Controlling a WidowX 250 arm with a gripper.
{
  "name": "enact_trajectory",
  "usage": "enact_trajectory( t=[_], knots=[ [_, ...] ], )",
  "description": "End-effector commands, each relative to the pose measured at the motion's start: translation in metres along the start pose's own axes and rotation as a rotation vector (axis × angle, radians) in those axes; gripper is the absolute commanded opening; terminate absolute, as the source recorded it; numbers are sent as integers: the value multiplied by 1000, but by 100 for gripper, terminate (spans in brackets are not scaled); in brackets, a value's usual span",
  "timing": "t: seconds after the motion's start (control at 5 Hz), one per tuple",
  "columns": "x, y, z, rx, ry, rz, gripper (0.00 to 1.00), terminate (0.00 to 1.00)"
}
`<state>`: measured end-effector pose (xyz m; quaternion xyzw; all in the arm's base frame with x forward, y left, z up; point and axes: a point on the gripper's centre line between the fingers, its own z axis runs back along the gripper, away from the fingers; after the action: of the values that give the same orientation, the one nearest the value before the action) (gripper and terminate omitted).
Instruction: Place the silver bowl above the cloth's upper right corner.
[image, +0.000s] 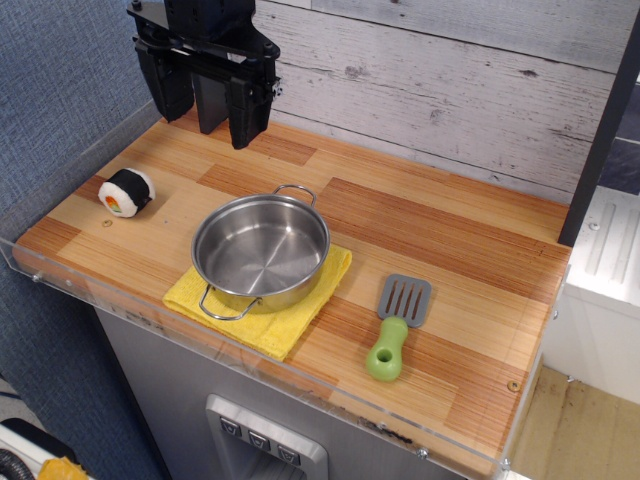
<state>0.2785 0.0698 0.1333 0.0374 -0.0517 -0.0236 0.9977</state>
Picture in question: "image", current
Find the yellow cloth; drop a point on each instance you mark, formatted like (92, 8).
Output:
(273, 334)

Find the black vertical post right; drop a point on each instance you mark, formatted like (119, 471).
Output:
(610, 121)

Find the white appliance at right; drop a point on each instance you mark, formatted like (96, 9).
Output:
(593, 335)

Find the black vertical post left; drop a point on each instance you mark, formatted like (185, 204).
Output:
(210, 97)

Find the silver dispenser button panel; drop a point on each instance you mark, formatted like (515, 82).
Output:
(252, 446)

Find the silver metal bowl with handles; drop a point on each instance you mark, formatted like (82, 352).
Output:
(260, 253)

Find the plush sushi roll toy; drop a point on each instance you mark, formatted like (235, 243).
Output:
(127, 192)

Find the black vertical post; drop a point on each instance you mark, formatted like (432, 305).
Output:
(210, 97)
(610, 121)

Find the grey spatula with green handle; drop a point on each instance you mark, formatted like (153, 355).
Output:
(403, 305)

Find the yellow object bottom left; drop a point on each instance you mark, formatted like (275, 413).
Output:
(61, 469)

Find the clear acrylic guard rail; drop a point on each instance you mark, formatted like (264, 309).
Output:
(491, 255)

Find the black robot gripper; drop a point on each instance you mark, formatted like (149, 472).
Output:
(214, 39)

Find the grey toy fridge cabinet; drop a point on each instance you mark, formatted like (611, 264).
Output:
(171, 383)

